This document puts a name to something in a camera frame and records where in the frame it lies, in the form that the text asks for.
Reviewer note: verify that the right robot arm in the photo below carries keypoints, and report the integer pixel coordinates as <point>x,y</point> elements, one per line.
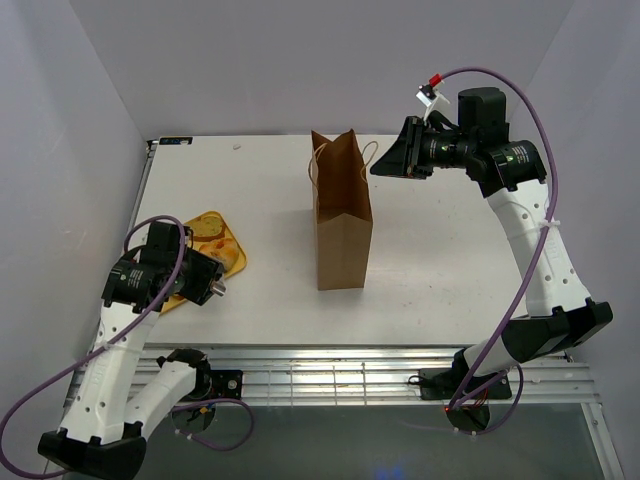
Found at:
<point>560,311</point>

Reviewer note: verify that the yellow plastic tray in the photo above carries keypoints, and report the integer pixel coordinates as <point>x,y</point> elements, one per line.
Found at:
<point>242,261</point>

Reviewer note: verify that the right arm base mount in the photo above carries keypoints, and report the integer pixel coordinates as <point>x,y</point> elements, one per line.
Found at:
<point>441,384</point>

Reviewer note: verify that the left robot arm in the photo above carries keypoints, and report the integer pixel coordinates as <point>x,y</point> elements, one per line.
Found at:
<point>105,431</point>

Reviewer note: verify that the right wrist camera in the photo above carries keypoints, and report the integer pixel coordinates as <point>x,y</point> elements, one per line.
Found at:
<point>432,99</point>

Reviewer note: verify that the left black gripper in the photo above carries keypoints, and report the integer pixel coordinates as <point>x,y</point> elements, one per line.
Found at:
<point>206,268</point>

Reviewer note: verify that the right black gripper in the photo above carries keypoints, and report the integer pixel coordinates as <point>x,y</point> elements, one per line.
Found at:
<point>404,158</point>

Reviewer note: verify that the brown paper bag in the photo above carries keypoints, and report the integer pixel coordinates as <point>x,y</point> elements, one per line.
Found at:
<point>343,219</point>

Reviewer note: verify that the seeded bread slice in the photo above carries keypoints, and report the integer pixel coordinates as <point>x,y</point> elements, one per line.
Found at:
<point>207,228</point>

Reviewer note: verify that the golden bread roll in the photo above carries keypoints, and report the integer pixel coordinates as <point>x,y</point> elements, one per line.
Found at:
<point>224,250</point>

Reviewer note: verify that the aluminium frame rail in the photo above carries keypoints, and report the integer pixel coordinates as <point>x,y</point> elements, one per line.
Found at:
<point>371,376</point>

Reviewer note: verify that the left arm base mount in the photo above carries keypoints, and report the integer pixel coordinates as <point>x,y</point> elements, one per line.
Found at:
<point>226,384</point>

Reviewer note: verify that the metal serving tongs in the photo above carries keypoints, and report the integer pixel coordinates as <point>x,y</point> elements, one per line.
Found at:
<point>218,287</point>

